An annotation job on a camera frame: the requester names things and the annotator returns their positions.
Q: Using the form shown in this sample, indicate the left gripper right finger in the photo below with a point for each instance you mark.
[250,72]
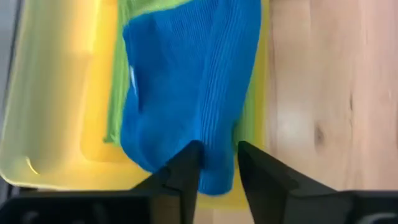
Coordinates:
[270,193]

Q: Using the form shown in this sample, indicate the blue microfiber towel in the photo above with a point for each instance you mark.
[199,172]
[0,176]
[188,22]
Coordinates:
[186,93]

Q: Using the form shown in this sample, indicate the green microfiber towel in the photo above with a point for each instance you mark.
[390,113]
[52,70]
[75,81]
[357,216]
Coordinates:
[119,77]

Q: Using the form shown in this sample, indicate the yellow translucent plastic bin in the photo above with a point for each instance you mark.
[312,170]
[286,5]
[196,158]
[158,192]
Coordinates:
[62,109]

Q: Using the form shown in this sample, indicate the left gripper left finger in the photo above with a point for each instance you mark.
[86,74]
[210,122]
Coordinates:
[180,186]

